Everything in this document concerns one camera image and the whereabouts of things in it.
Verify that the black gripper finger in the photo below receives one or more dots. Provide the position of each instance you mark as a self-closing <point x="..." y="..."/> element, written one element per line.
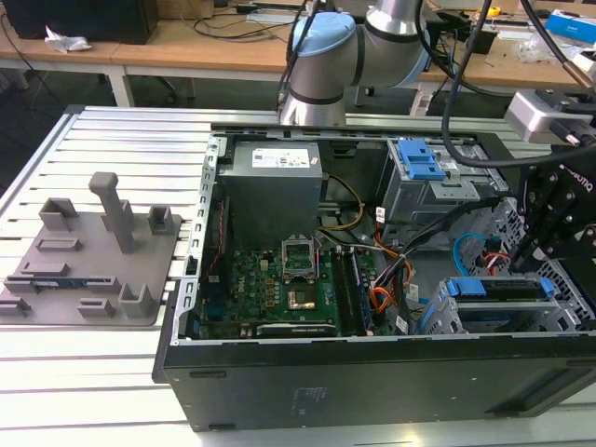
<point x="535" y="205"/>
<point x="570" y="233"/>

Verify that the hard disk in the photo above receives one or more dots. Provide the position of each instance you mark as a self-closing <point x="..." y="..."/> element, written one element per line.
<point x="503" y="286"/>

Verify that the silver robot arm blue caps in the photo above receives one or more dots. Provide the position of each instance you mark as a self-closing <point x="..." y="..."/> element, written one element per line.
<point x="326" y="70"/>

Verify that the grey metal disk bay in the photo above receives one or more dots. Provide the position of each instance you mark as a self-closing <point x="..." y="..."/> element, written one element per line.
<point x="512" y="324"/>

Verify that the grey metal drive cage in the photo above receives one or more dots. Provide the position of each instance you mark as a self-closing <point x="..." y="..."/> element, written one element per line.
<point x="419" y="205"/>

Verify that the blue plastic drive latch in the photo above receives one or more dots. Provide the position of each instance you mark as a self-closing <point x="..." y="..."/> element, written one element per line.
<point x="421" y="160"/>

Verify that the clear plastic bag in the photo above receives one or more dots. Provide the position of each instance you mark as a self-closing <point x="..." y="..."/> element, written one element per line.
<point x="531" y="49"/>

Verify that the white power strip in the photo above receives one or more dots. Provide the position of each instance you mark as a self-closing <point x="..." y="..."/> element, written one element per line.
<point x="421" y="102"/>

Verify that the blue cardboard box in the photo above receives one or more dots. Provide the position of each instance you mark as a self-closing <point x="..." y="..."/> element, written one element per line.
<point x="570" y="25"/>

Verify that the small black cube device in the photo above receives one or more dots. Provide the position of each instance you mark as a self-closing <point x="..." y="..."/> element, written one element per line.
<point x="484" y="41"/>

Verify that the yellow tape measure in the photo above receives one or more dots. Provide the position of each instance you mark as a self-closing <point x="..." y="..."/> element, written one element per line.
<point x="494" y="10"/>

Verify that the RAM stick with blue label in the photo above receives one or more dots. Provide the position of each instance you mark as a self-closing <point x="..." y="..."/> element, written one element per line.
<point x="60" y="282"/>
<point x="362" y="298"/>

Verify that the CPU socket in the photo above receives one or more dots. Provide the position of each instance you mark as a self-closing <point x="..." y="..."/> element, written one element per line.
<point x="302" y="299"/>

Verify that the grey power supply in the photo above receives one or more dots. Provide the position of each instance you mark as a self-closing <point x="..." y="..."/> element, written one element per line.
<point x="270" y="195"/>

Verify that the black graphics card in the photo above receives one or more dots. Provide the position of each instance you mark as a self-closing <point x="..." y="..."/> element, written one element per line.
<point x="293" y="330"/>

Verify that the black open PC case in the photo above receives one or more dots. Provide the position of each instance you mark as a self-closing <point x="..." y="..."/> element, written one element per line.
<point x="326" y="386"/>

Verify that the green motherboard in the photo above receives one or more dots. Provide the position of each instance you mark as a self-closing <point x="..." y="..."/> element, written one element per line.
<point x="251" y="288"/>

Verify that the flat grey keyboard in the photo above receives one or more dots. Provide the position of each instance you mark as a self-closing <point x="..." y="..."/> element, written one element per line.
<point x="270" y="16"/>

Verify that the grey parts rack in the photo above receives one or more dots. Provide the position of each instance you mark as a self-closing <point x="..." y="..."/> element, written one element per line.
<point x="93" y="261"/>

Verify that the large black box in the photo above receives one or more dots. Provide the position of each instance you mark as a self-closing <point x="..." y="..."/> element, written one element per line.
<point x="79" y="18"/>

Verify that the crumpled white paper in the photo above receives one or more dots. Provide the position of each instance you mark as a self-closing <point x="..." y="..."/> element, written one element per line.
<point x="70" y="43"/>

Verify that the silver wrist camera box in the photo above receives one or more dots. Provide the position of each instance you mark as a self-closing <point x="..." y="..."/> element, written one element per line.
<point x="533" y="116"/>

